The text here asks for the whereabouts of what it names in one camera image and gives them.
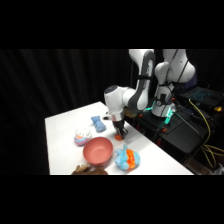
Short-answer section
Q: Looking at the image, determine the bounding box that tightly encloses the black curtain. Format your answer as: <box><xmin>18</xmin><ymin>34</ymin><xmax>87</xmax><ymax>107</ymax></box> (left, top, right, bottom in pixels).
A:
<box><xmin>0</xmin><ymin>49</ymin><xmax>224</xmax><ymax>176</ymax></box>

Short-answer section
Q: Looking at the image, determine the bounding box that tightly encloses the brown plush toy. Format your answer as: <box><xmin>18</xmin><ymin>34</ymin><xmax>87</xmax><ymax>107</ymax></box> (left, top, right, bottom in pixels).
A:
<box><xmin>70</xmin><ymin>162</ymin><xmax>110</xmax><ymax>176</ymax></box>

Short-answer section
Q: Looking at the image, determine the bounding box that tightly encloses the white pastel plush toy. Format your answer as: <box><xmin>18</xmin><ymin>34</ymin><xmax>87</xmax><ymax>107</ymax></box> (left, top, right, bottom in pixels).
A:
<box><xmin>73</xmin><ymin>127</ymin><xmax>93</xmax><ymax>147</ymax></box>

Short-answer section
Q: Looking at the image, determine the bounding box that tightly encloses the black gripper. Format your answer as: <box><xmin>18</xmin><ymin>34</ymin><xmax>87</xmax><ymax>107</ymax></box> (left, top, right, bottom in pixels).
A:
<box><xmin>111</xmin><ymin>119</ymin><xmax>129</xmax><ymax>138</ymax></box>

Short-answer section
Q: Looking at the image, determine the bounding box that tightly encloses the blue and orange plush toy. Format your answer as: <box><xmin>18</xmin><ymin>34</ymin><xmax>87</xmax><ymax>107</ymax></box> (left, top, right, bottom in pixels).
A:
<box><xmin>114</xmin><ymin>143</ymin><xmax>141</xmax><ymax>173</ymax></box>

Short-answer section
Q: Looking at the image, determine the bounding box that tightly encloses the black laptop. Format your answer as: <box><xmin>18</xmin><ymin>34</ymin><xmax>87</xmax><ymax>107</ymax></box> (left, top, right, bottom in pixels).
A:
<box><xmin>179</xmin><ymin>85</ymin><xmax>224</xmax><ymax>108</ymax></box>

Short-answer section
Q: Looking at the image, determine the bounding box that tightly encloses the yellow cable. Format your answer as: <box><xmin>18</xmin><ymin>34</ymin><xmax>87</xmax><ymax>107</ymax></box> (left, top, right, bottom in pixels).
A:
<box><xmin>188</xmin><ymin>98</ymin><xmax>224</xmax><ymax>170</ymax></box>

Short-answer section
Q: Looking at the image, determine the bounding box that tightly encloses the black robot stand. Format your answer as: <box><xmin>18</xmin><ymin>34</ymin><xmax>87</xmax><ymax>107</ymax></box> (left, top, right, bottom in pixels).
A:
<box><xmin>123</xmin><ymin>97</ymin><xmax>224</xmax><ymax>165</ymax></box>

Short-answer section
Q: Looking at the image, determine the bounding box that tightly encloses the blue plush bone toy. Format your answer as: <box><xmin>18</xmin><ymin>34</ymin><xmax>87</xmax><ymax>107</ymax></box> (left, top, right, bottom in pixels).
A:
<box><xmin>90</xmin><ymin>115</ymin><xmax>107</xmax><ymax>133</ymax></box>

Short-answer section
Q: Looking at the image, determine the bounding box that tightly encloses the pink bowl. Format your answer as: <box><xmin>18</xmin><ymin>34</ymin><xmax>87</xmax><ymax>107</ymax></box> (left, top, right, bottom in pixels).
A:
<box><xmin>82</xmin><ymin>136</ymin><xmax>115</xmax><ymax>168</ymax></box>

